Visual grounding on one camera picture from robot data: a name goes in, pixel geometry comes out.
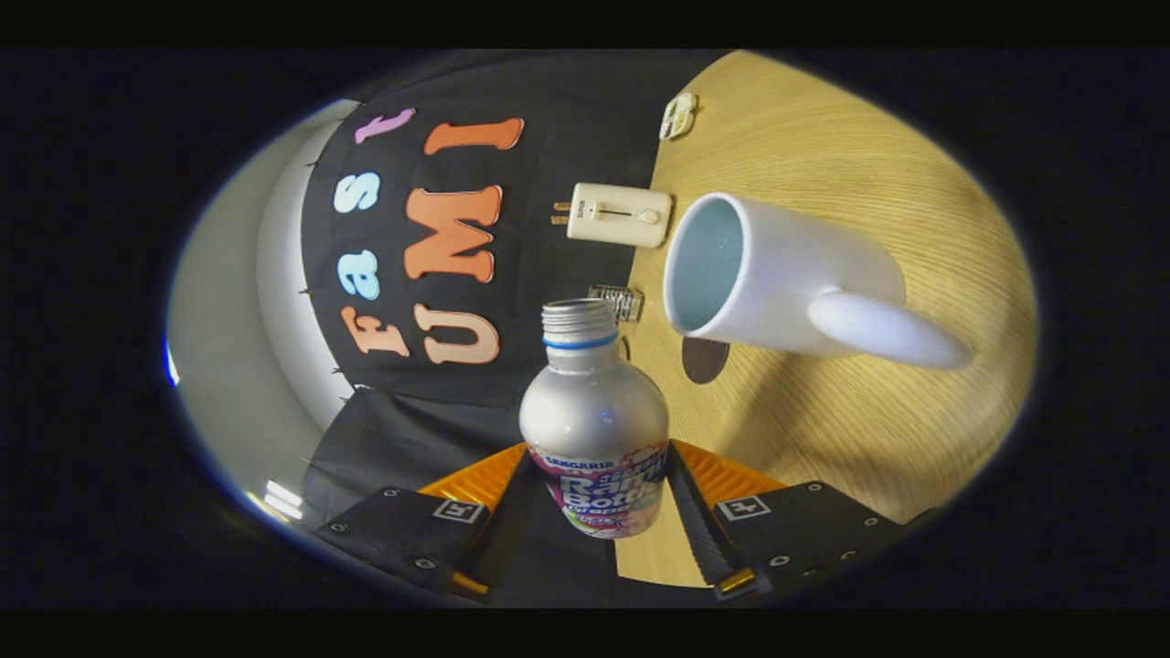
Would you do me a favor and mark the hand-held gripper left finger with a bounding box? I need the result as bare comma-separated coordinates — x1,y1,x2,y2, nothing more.
315,443,531,604

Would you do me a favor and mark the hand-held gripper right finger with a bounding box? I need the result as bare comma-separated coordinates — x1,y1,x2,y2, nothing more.
667,439,942,600

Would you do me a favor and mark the silver juice bottle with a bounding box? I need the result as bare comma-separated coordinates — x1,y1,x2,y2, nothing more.
518,299,671,540

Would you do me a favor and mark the dark round coaster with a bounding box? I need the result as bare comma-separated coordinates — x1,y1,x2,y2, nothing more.
681,336,730,385

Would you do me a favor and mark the white cup blue inside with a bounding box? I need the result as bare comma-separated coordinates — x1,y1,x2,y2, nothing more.
663,192,974,371

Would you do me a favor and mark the wooden table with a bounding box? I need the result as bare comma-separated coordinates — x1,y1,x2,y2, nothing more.
614,50,1038,588

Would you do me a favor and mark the striped ceiling light panel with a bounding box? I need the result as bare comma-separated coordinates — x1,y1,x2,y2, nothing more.
247,480,307,522

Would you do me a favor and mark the white toaster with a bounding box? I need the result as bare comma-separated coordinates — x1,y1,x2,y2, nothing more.
567,183,674,249

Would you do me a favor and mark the black backdrop cloth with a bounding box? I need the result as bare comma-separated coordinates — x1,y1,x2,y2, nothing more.
300,50,732,609

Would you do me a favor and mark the white divided tray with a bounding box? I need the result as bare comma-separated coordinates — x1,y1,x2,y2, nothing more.
659,91,698,141

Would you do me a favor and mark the small wire basket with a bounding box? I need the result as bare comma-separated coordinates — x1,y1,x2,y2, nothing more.
588,284,645,323

